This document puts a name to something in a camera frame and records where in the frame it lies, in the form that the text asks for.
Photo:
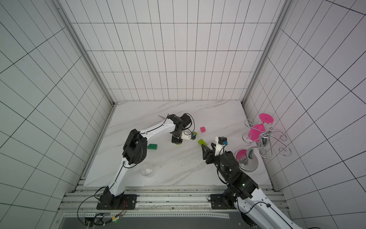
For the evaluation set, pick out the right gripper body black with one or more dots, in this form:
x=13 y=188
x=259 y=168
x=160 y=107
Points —
x=213 y=154

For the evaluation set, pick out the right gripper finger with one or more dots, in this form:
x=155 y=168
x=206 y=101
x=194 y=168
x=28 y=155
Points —
x=205 y=150
x=213 y=145

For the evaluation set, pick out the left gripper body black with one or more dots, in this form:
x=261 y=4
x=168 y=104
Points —
x=176 y=136

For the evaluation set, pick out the long lime lego brick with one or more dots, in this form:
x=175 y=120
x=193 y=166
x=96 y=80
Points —
x=202 y=142

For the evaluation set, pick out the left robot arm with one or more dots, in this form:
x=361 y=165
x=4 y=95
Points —
x=136 y=146

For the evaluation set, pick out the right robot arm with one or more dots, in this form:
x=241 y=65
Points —
x=243 y=193

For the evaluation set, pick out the dark green lego brick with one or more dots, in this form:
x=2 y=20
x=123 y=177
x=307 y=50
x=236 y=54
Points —
x=152 y=146

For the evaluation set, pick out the chrome glass holder stand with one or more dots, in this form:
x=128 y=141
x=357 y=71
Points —
x=248 y=159

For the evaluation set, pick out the pink wine glass lower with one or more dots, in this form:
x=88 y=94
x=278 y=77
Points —
x=255 y=132

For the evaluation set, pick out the pink wine glass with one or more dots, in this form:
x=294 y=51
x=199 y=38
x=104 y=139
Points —
x=266 y=118
x=255 y=132

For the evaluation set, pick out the pink wine glass upper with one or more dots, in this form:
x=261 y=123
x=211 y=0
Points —
x=266 y=118

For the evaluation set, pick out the clear glass cup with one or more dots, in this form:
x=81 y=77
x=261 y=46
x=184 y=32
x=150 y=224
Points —
x=147 y=170

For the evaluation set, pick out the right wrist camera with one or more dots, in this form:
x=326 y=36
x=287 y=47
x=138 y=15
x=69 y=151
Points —
x=221 y=143

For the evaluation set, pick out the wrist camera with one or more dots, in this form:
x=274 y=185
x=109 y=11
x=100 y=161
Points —
x=221 y=143
x=186 y=136

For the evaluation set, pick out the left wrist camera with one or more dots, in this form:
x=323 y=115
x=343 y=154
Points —
x=186 y=136

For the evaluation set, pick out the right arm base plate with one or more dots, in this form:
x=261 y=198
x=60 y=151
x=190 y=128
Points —
x=222 y=202

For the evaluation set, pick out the aluminium mounting rail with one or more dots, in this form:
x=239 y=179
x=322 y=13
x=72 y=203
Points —
x=149 y=199

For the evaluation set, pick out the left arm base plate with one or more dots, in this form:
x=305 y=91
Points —
x=110 y=202

